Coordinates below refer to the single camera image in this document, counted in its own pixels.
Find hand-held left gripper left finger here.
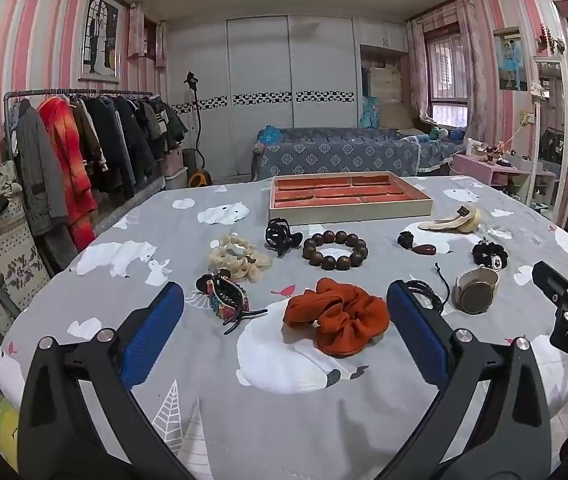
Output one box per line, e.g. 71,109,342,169
16,281,209,480

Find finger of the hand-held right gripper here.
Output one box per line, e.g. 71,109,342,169
532,261,568,307

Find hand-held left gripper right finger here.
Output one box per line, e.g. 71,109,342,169
386,280,562,480

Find black cord bracelet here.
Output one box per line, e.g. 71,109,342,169
404,262,452,313

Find orange scrunchie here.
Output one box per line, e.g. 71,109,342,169
283,277,391,358

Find black scrunchie with flower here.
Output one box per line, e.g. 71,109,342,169
471,241,509,271

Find colourful patterned hair claw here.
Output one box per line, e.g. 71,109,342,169
195,269,269,336

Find cream satin scrunchie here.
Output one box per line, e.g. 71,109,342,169
207,234,273,282

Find beige fabric hair clip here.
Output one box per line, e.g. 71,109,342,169
417,204,483,235

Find wooden bead bracelet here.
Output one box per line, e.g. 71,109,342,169
302,230,369,271

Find cream tray with orange lining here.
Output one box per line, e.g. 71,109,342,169
268,171,434,226

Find standing mirror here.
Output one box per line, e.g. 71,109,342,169
531,57,568,211

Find pink desk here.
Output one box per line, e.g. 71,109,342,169
450,152,557,191

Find white storage bin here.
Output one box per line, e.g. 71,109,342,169
163,146,189,191

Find black hair claw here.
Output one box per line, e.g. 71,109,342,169
265,217,305,258

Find garment steamer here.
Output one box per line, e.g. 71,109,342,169
184,71,215,188

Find dotted floral cloth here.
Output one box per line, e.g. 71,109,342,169
0,199,52,321

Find bed with blue patterned cover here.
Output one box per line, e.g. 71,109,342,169
251,126,467,181

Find row of hanging clothes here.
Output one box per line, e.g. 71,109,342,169
11,95,189,253

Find red artificial flowers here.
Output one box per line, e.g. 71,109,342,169
538,24,567,56

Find pink curtain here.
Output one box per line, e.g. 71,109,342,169
456,0,489,131

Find window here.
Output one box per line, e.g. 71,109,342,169
424,30,469,128

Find metal clothes rack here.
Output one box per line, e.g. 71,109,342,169
3,87,157,201

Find white sliding wardrobe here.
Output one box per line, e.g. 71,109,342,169
166,14,359,181

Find wooden pendant on black cord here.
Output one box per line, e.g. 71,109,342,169
397,230,438,257

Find wall poster with blue dress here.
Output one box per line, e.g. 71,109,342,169
492,26,528,92

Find framed wall poster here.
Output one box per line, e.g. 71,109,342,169
78,0,122,83

